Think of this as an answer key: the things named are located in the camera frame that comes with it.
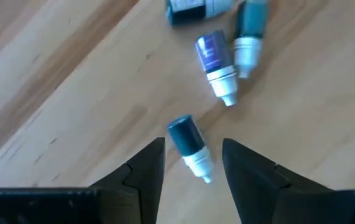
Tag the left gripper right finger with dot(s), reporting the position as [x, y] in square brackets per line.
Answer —
[273, 199]

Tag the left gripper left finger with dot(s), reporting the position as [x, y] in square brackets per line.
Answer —
[102, 202]

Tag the small dark teal dropper bottle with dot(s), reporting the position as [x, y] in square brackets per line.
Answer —
[186, 137]

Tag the small violet dropper bottle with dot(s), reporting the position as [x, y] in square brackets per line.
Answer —
[213, 53]

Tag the small dark white-labelled dropper bottle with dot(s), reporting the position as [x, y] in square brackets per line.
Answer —
[186, 14]

